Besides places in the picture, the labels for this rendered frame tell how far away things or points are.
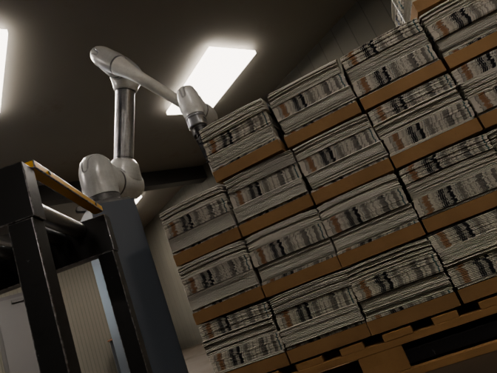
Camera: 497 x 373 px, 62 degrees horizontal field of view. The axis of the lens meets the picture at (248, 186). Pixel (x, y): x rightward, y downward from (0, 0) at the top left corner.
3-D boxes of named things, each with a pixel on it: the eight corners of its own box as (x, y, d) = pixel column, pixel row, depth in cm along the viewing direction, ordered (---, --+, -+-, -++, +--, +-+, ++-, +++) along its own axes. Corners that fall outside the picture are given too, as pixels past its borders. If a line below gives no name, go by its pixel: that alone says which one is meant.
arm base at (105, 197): (73, 221, 188) (70, 210, 190) (120, 213, 202) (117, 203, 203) (81, 206, 174) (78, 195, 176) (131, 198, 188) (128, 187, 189)
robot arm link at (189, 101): (200, 107, 179) (212, 116, 192) (188, 78, 183) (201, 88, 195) (179, 118, 182) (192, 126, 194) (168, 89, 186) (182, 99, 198)
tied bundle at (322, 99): (309, 167, 185) (289, 123, 191) (371, 138, 177) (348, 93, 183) (288, 149, 150) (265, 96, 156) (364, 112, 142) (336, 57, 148)
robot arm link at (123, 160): (97, 200, 204) (123, 204, 225) (125, 197, 199) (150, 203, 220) (102, 55, 216) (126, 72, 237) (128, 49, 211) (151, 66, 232)
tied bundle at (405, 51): (369, 139, 177) (347, 94, 183) (437, 107, 170) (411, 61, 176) (364, 112, 142) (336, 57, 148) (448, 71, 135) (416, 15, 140)
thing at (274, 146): (232, 187, 171) (228, 177, 172) (294, 156, 163) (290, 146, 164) (215, 183, 157) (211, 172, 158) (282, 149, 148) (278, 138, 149)
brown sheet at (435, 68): (370, 137, 177) (365, 128, 178) (435, 106, 170) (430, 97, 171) (364, 109, 142) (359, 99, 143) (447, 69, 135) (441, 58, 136)
